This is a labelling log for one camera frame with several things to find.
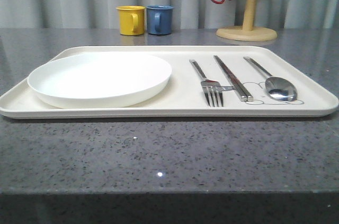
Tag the white round plate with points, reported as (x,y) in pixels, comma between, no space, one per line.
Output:
(100,80)

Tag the silver chopstick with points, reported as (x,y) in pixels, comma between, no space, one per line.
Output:
(249,95)
(232,79)

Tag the silver fork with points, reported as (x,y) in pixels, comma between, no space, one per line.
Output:
(211,88)

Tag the yellow mug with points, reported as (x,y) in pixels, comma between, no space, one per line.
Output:
(131,20)

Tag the cream rabbit serving tray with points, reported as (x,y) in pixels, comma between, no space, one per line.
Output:
(183,95)

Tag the blue mug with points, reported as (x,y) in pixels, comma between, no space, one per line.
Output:
(159,19)

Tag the wooden mug tree stand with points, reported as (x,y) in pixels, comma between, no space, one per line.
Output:
(247,31)

